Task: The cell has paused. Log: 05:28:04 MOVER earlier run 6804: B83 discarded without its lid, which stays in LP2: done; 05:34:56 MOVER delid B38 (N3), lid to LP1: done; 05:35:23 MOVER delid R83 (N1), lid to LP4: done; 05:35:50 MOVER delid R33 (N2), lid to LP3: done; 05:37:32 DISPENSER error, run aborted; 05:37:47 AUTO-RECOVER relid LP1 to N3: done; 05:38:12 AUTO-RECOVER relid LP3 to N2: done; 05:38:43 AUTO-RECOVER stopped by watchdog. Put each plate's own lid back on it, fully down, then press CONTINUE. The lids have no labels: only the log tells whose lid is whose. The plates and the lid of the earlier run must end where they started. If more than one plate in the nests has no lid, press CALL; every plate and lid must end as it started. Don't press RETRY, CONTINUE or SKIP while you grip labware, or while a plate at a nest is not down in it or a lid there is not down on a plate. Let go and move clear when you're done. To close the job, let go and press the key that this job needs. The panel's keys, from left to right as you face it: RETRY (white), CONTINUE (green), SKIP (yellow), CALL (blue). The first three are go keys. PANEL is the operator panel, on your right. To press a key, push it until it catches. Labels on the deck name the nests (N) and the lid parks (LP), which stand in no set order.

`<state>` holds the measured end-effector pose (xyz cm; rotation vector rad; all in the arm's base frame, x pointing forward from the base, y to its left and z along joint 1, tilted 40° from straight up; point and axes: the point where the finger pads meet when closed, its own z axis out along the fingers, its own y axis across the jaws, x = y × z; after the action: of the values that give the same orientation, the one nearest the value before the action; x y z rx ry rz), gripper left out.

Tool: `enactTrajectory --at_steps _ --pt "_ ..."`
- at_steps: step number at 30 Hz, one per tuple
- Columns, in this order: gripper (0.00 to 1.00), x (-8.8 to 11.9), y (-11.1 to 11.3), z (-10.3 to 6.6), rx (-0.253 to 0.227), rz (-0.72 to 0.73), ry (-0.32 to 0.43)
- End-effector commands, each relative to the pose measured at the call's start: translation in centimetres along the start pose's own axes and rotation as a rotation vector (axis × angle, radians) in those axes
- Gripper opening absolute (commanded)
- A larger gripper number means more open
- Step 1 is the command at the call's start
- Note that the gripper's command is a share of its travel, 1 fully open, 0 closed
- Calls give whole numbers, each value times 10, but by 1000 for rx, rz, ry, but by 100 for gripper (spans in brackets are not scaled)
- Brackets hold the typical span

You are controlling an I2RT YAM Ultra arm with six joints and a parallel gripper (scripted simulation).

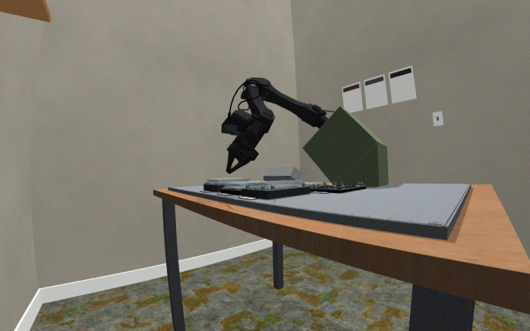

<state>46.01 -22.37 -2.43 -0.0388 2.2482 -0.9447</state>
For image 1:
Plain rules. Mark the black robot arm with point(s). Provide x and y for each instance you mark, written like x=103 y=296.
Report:
x=261 y=118

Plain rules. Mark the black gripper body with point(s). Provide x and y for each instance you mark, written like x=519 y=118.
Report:
x=247 y=149

